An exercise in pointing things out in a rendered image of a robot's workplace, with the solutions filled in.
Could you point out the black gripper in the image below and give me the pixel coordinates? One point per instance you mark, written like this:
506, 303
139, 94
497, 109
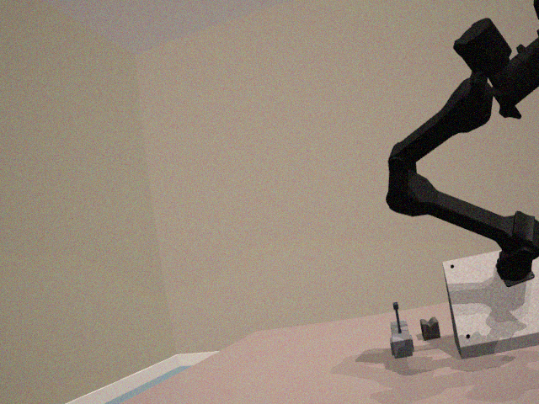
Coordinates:
530, 55

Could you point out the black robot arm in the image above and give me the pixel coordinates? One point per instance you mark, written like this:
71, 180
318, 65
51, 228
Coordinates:
486, 52

